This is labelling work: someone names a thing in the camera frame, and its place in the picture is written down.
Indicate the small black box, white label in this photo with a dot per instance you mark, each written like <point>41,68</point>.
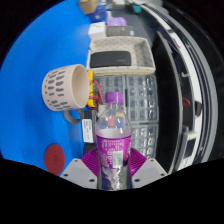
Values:
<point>88,130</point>

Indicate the black shelf unit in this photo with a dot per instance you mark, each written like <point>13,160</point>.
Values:
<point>186,100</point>

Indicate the flat round red coaster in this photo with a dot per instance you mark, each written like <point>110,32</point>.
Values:
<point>54,159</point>

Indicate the beige patterned mug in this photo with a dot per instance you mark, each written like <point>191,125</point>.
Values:
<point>60,88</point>

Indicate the dark grey box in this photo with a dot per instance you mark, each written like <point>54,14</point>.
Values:
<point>119,31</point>

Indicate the cream perforated basket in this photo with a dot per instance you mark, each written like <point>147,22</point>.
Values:
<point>141,53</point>

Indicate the grey small-parts drawer cabinet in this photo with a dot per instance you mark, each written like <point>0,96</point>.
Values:
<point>141,98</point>
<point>145,140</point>
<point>111,84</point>

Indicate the blue box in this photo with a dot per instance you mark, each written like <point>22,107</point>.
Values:
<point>99,15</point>

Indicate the black rectangular device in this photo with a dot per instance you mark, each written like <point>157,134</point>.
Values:
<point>110,59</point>

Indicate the brown cardboard box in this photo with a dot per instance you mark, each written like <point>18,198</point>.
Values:
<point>88,6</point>

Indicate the clear bottle with purple label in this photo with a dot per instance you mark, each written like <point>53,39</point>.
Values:
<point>112,146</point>

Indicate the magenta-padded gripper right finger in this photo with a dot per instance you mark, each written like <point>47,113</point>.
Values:
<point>150,170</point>

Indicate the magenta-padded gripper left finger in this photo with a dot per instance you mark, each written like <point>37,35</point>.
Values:
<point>78,170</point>

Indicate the teal object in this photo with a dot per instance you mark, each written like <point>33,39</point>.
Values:
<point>136,8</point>

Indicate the yellow multimeter with leads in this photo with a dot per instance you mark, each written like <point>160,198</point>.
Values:
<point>90,90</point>

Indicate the purple box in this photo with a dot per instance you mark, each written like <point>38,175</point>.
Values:
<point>116,21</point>

